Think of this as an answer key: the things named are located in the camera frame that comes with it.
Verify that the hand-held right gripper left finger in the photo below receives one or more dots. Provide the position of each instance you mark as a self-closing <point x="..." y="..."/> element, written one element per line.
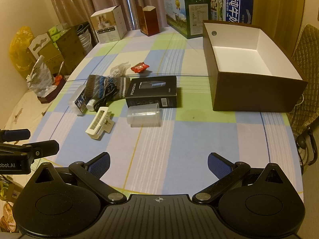
<point x="99" y="165"/>

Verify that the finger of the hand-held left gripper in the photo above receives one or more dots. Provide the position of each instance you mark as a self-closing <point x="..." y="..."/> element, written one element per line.
<point x="15" y="135"/>
<point x="42" y="148"/>

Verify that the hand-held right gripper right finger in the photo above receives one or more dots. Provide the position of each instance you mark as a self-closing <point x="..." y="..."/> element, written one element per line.
<point x="219" y="165"/>

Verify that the white plastic clip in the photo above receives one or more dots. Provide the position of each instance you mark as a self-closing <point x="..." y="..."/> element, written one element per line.
<point x="96" y="127"/>

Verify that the blue white packet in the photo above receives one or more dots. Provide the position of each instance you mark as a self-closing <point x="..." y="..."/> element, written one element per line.
<point x="81" y="99"/>

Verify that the purple tube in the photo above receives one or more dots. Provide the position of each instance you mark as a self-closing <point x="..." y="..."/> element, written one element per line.
<point x="91" y="103"/>

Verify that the clear plastic cup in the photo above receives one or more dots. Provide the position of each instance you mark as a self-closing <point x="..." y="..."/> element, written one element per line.
<point x="143" y="115"/>

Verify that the brown storage box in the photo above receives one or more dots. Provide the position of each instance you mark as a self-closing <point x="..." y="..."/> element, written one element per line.
<point x="249" y="94"/>

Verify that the striped knit sock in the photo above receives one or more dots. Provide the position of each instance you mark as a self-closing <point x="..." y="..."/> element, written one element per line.
<point x="97" y="87"/>

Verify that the black product box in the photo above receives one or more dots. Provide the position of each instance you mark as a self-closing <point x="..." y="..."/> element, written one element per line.
<point x="149" y="97"/>

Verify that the cotton swab bag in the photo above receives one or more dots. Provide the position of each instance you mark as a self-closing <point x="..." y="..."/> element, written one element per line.
<point x="117" y="71"/>

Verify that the red snack packet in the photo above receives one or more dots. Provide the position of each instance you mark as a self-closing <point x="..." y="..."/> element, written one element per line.
<point x="139" y="67"/>

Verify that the yellow patterned bag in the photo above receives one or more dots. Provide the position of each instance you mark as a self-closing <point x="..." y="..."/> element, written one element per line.
<point x="7" y="191"/>

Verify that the plaid tablecloth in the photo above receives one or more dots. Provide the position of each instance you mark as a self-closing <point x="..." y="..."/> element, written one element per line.
<point x="174" y="142"/>

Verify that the dark red wooden tray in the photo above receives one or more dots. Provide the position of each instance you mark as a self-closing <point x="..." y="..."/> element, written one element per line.
<point x="49" y="95"/>

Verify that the white plastic bag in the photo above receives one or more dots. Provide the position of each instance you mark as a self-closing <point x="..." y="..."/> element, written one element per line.
<point x="39" y="77"/>

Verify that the small orange object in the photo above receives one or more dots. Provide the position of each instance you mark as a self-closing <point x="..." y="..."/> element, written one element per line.
<point x="58" y="79"/>

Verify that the yellow plastic bag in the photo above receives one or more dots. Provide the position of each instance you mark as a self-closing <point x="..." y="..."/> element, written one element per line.
<point x="21" y="44"/>

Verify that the white cutout cardboard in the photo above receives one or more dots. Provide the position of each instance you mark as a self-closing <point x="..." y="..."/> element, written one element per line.
<point x="41" y="46"/>

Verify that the brown cardboard box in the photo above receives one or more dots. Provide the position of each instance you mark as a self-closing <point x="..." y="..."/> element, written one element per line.
<point x="67" y="49"/>

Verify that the green tissue boxes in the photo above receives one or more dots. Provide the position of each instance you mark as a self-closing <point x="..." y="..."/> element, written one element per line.
<point x="58" y="29"/>

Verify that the white product box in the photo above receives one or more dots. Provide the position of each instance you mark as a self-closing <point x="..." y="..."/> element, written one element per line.
<point x="109" y="27"/>

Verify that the quilted chair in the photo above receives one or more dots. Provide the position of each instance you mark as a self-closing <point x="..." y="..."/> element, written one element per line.
<point x="307" y="54"/>

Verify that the beige curtain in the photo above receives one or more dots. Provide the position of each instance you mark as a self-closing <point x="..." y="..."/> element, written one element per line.
<point x="74" y="0"/>

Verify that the dark red box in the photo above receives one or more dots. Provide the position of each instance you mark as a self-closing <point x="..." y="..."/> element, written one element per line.
<point x="149" y="22"/>

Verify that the green milk carton box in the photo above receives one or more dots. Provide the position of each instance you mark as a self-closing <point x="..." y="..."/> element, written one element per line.
<point x="179" y="12"/>

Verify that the blue milk carton box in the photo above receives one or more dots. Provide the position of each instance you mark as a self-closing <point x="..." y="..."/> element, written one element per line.
<point x="236" y="5"/>

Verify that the wooden door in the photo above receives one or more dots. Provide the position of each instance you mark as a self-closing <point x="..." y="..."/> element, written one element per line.
<point x="274" y="0"/>

